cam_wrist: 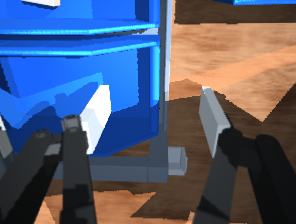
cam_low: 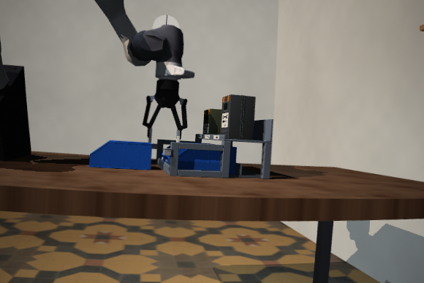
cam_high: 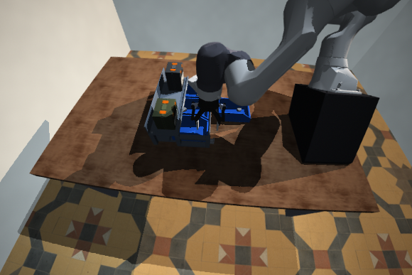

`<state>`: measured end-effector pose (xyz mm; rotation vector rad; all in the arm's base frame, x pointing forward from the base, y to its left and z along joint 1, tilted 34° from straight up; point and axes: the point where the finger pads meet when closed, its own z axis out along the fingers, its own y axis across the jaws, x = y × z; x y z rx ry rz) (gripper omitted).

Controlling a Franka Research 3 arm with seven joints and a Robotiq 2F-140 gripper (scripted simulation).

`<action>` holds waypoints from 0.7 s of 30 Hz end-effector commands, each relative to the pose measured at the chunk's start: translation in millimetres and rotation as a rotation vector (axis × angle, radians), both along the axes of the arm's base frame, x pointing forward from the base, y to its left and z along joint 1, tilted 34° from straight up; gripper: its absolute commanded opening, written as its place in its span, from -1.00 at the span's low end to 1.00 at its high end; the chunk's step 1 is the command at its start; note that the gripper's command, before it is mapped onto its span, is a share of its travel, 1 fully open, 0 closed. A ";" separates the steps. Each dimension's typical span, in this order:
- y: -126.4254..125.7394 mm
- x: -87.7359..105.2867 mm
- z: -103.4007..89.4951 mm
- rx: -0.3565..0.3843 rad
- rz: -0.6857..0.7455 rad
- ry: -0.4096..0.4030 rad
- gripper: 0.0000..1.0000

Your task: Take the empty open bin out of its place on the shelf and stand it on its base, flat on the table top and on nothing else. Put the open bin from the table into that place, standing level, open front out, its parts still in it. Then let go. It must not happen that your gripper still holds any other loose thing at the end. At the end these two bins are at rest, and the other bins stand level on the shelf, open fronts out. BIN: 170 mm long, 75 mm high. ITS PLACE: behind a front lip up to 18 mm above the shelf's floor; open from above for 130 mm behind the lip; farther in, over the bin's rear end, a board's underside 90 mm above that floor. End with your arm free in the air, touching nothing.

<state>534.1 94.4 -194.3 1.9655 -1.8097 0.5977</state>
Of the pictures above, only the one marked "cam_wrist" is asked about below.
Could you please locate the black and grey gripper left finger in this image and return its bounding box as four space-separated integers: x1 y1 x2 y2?
0 85 111 224

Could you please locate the grey metal shelf rack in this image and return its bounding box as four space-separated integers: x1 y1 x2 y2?
0 0 188 183

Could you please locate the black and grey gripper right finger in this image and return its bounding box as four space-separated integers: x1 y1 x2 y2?
192 87 296 224

